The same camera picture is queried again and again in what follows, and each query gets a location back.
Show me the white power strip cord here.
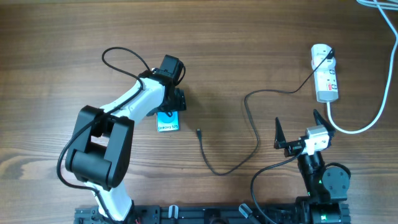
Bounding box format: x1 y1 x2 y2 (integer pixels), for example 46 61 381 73
326 0 398 135

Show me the black USB charging cable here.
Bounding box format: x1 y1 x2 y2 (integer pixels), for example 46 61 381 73
196 47 336 177

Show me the black right camera cable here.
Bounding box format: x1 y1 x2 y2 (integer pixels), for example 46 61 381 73
250 146 307 224

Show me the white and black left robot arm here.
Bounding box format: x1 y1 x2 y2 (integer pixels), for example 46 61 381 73
59 55 187 223

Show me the black left camera cable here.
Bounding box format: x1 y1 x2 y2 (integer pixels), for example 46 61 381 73
56 46 152 223

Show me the black camera cable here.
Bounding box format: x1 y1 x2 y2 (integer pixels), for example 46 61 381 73
56 46 152 223
250 146 307 224

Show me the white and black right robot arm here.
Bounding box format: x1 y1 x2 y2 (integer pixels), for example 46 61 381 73
274 110 351 224

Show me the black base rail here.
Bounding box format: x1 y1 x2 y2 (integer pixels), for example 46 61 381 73
74 203 351 224

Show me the Galaxy smartphone teal screen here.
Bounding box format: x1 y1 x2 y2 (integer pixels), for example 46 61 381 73
157 111 180 132

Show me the white power strip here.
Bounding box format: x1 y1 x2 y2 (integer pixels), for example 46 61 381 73
311 44 338 103

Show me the white cables top corner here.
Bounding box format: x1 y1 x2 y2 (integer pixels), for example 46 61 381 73
356 0 398 11

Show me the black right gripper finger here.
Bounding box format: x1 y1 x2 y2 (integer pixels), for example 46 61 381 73
274 117 286 149
313 109 335 137

